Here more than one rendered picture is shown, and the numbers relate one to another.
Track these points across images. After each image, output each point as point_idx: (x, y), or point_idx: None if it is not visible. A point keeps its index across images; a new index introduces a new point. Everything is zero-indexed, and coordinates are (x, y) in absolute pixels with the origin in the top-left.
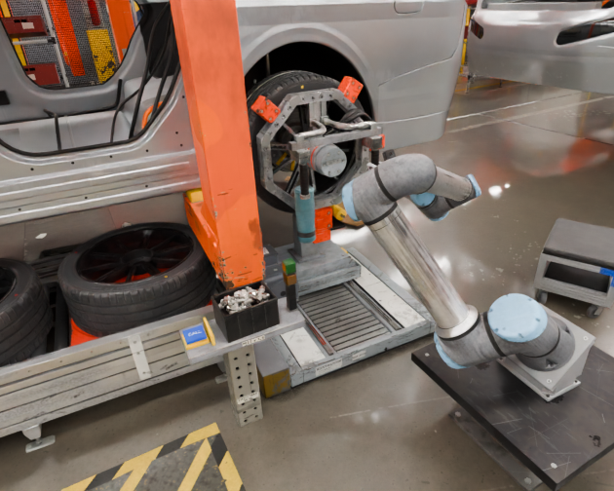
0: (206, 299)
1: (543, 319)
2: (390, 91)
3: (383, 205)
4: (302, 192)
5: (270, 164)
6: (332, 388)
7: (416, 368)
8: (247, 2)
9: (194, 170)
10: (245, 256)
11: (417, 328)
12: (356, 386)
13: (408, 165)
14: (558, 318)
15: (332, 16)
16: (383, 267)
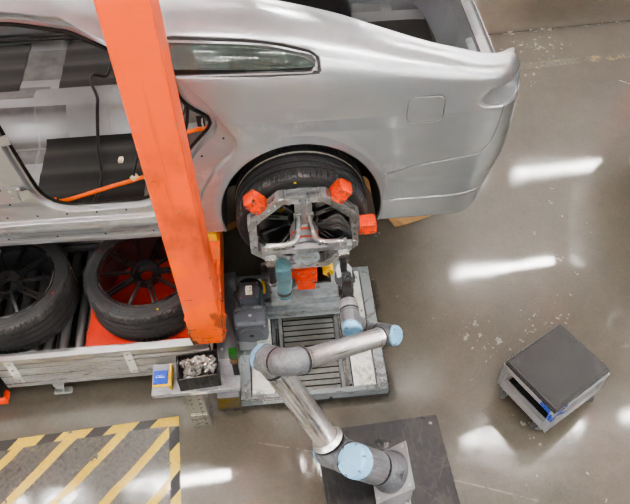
0: None
1: (365, 471)
2: (399, 177)
3: (271, 374)
4: (269, 281)
5: (256, 239)
6: (272, 418)
7: (345, 424)
8: (246, 121)
9: None
10: (207, 330)
11: (363, 390)
12: (290, 423)
13: (286, 364)
14: (407, 461)
15: (334, 127)
16: (388, 297)
